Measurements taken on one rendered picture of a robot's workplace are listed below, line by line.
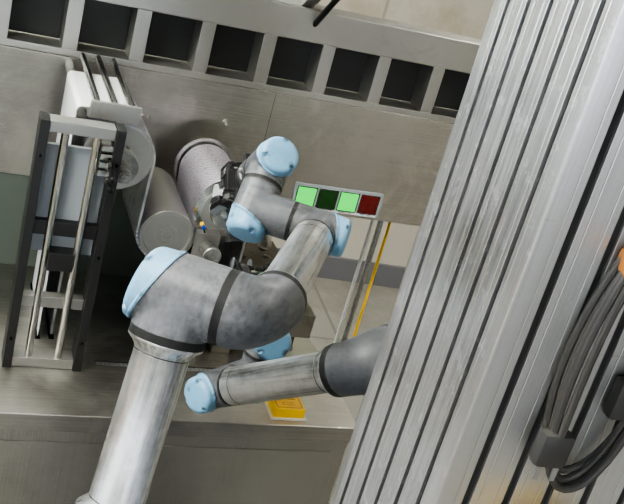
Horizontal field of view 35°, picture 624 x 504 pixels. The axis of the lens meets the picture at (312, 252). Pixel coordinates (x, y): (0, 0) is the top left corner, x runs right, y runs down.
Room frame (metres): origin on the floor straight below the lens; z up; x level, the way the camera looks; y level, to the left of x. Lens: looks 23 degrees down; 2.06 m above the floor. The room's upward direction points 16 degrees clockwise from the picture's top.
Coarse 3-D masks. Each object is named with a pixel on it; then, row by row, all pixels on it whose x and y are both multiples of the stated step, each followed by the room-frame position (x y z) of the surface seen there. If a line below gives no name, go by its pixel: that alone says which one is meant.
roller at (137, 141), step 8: (128, 128) 1.94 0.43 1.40; (128, 136) 1.94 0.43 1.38; (136, 136) 1.94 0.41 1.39; (144, 136) 1.95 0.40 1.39; (88, 144) 1.91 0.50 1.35; (128, 144) 1.94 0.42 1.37; (136, 144) 1.95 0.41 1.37; (144, 144) 1.95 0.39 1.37; (136, 152) 1.95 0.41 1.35; (144, 152) 1.95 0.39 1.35; (152, 152) 1.96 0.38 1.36; (144, 160) 1.95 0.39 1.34; (152, 160) 1.96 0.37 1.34; (144, 168) 1.96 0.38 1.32; (136, 176) 1.95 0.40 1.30; (144, 176) 1.96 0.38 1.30; (120, 184) 1.94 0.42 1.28; (128, 184) 1.94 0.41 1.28
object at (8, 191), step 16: (0, 176) 2.15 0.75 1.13; (16, 176) 2.16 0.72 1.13; (0, 192) 2.15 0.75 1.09; (16, 192) 2.17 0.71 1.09; (0, 208) 2.15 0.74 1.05; (16, 208) 2.17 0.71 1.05; (112, 208) 2.26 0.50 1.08; (0, 224) 2.16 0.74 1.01; (16, 224) 2.17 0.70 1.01; (112, 224) 2.26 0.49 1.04; (128, 224) 2.28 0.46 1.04; (0, 240) 2.16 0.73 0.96; (16, 240) 2.17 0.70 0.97; (112, 240) 2.26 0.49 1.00; (128, 240) 2.28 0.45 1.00; (0, 256) 2.16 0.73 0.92; (16, 256) 2.17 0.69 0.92; (32, 256) 2.19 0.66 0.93; (80, 256) 2.23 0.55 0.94; (112, 256) 2.27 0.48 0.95; (128, 256) 2.28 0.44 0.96; (144, 256) 2.30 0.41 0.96; (112, 272) 2.27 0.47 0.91; (128, 272) 2.29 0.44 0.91
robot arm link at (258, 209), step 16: (256, 176) 1.72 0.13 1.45; (240, 192) 1.71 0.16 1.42; (256, 192) 1.70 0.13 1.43; (272, 192) 1.71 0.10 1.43; (240, 208) 1.68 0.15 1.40; (256, 208) 1.68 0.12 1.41; (272, 208) 1.68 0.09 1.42; (288, 208) 1.68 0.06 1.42; (240, 224) 1.65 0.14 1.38; (256, 224) 1.66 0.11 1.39; (272, 224) 1.67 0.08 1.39; (256, 240) 1.67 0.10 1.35
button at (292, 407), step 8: (280, 400) 1.87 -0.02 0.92; (288, 400) 1.88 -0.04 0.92; (296, 400) 1.88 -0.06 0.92; (272, 408) 1.84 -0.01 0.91; (280, 408) 1.84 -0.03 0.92; (288, 408) 1.84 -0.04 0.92; (296, 408) 1.85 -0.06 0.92; (304, 408) 1.86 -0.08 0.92; (280, 416) 1.84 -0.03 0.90; (288, 416) 1.84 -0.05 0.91; (296, 416) 1.85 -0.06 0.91
